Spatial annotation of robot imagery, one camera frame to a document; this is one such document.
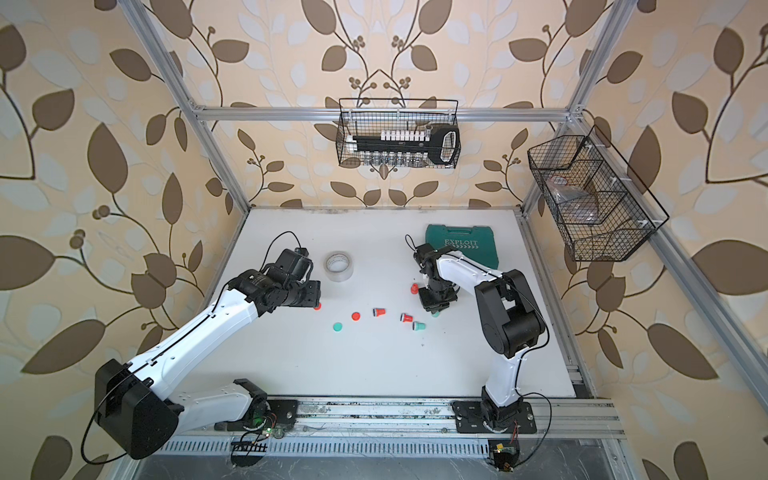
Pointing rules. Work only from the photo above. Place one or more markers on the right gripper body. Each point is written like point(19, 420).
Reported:
point(437, 295)

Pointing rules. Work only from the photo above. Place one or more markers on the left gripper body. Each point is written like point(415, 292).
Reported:
point(302, 294)

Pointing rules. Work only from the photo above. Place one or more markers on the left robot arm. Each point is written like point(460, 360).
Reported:
point(138, 403)

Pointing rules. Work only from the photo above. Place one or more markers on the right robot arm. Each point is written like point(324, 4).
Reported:
point(509, 317)

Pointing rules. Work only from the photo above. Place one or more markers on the clear tape roll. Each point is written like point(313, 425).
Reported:
point(338, 266)

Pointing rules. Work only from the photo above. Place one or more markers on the green tool case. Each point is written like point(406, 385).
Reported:
point(476, 242)

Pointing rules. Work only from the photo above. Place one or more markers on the black white tool in basket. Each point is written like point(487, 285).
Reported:
point(436, 146)

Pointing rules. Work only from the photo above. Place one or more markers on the plastic bag in basket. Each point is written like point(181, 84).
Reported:
point(574, 205)

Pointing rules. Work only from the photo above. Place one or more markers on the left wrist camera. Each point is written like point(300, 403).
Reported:
point(293, 264)

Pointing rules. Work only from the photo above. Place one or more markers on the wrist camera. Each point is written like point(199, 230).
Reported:
point(293, 264)
point(426, 257)

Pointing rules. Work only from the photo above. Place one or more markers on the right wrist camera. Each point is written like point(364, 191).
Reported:
point(426, 257)

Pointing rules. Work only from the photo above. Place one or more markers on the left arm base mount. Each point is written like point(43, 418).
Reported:
point(263, 413)

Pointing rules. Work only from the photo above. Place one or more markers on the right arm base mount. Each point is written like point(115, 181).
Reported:
point(483, 416)

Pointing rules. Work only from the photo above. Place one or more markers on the back wire basket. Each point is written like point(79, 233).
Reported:
point(373, 114)

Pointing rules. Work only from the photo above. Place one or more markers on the wire basket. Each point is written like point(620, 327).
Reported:
point(629, 213)
point(373, 114)

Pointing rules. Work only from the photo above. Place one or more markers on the right wire basket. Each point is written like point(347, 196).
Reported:
point(629, 213)

